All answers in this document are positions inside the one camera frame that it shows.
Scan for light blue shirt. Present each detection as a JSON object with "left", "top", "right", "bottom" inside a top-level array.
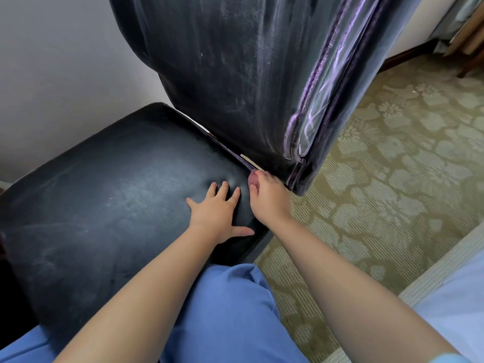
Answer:
[{"left": 427, "top": 352, "right": 469, "bottom": 363}]

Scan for person's right hand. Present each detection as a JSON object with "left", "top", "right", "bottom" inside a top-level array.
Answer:
[{"left": 249, "top": 170, "right": 294, "bottom": 227}]

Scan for grey curtain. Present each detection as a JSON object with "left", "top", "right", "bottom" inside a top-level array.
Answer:
[{"left": 429, "top": 0, "right": 484, "bottom": 53}]

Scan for wooden furniture leg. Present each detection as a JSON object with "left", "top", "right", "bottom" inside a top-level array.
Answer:
[{"left": 444, "top": 7, "right": 484, "bottom": 79}]

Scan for person's left hand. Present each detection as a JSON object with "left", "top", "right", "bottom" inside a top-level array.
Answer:
[{"left": 186, "top": 181, "right": 255, "bottom": 245}]

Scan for dark wooden baseboard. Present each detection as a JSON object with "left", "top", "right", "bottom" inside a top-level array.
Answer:
[{"left": 378, "top": 38, "right": 439, "bottom": 74}]

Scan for person's left forearm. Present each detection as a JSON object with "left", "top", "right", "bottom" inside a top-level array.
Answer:
[{"left": 52, "top": 226, "right": 220, "bottom": 363}]

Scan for person's right forearm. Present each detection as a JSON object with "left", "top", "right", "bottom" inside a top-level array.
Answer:
[{"left": 272, "top": 217, "right": 460, "bottom": 363}]

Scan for blue trousers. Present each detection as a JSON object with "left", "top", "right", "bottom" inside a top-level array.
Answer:
[{"left": 0, "top": 263, "right": 311, "bottom": 363}]

